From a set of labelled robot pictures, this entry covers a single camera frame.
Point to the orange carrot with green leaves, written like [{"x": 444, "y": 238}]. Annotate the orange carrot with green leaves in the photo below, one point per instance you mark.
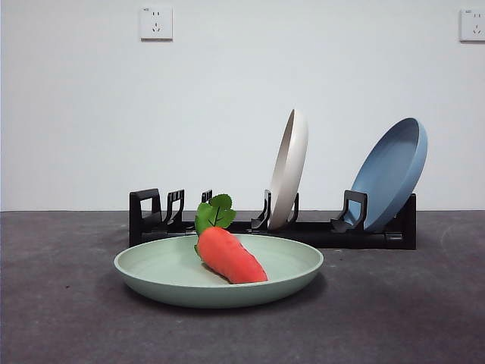
[{"x": 231, "y": 258}]

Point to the pale green round plate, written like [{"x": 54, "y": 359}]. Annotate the pale green round plate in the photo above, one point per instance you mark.
[{"x": 159, "y": 273}]

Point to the cream round plate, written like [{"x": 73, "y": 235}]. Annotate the cream round plate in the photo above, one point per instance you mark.
[{"x": 290, "y": 170}]

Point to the black plate rack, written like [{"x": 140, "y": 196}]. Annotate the black plate rack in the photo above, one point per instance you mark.
[{"x": 341, "y": 239}]

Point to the blue round plate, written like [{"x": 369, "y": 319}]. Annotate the blue round plate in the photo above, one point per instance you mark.
[{"x": 390, "y": 163}]

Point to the white wall socket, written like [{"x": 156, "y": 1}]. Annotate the white wall socket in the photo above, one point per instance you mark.
[
  {"x": 156, "y": 23},
  {"x": 473, "y": 25}
]

